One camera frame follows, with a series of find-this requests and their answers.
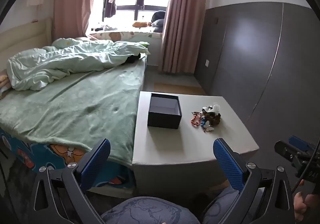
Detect green bed blanket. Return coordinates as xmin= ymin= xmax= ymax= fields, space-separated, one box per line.
xmin=0 ymin=60 xmax=147 ymax=165

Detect light green duvet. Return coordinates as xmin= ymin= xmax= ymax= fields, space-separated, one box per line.
xmin=6 ymin=39 xmax=150 ymax=92

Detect person's right leg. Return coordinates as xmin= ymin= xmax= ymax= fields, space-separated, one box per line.
xmin=202 ymin=186 xmax=242 ymax=224

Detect brown cardboard sheet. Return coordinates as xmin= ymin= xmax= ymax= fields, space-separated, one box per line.
xmin=154 ymin=82 xmax=207 ymax=95

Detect black cardboard box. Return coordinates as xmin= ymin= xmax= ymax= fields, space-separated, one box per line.
xmin=147 ymin=92 xmax=182 ymax=130

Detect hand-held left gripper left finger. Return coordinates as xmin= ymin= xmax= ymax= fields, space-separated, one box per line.
xmin=31 ymin=138 xmax=112 ymax=224

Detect cream bed headboard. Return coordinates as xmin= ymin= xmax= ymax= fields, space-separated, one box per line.
xmin=0 ymin=18 xmax=53 ymax=60

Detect red cord bracelet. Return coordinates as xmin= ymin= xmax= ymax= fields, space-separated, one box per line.
xmin=191 ymin=111 xmax=201 ymax=127

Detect light green pillow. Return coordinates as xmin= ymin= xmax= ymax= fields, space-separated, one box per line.
xmin=51 ymin=37 xmax=83 ymax=48

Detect pink curtain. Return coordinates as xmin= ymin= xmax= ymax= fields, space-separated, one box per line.
xmin=159 ymin=0 xmax=208 ymax=74
xmin=53 ymin=0 xmax=99 ymax=40

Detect black item under duvet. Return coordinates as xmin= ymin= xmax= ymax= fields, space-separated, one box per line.
xmin=126 ymin=54 xmax=142 ymax=64

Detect printed window seat cushion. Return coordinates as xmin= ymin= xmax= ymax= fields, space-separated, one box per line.
xmin=89 ymin=31 xmax=163 ymax=44

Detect dark pillows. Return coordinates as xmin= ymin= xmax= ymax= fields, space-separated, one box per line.
xmin=151 ymin=11 xmax=166 ymax=32

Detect grey wardrobe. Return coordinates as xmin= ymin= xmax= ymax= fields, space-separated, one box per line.
xmin=194 ymin=1 xmax=320 ymax=139

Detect white low table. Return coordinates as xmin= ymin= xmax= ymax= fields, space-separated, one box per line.
xmin=131 ymin=91 xmax=260 ymax=196

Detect blue cartoon bed sheet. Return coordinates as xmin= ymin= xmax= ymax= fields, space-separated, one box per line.
xmin=0 ymin=127 xmax=135 ymax=191

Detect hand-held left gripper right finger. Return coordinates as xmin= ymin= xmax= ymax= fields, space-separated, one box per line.
xmin=213 ymin=138 xmax=294 ymax=224

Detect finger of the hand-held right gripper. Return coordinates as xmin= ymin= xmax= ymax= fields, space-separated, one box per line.
xmin=289 ymin=135 xmax=314 ymax=151
xmin=274 ymin=140 xmax=303 ymax=163

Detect person's right hand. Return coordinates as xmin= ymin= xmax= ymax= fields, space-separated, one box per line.
xmin=293 ymin=179 xmax=320 ymax=223

